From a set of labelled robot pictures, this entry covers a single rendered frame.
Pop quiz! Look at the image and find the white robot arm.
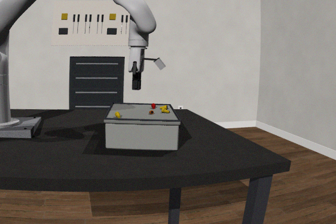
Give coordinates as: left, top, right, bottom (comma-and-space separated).
0, 0, 166, 129

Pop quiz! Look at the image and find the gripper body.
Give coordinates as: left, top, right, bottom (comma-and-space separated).
128, 47, 145, 73

